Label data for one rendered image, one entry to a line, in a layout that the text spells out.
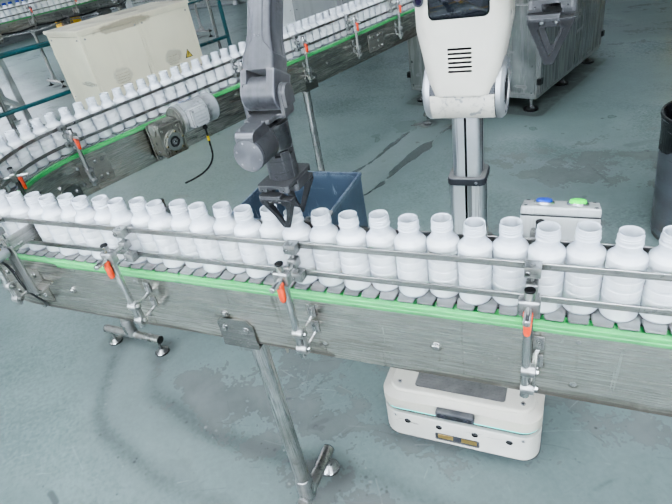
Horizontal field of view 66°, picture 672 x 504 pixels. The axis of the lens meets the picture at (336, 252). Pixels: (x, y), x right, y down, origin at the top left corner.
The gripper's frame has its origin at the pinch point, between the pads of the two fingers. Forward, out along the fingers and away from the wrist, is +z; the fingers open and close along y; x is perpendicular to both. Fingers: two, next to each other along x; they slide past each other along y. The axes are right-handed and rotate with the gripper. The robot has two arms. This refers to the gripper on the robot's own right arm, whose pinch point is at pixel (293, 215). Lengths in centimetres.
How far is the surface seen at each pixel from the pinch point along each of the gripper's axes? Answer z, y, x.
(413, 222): -0.9, 0.9, 24.9
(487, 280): 10.0, 1.4, 37.8
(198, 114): 16, -104, -102
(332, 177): 22, -60, -20
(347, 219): -0.9, 1.5, 12.3
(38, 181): 18, -41, -133
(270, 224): 2.0, 0.8, -5.4
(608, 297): 11, 2, 57
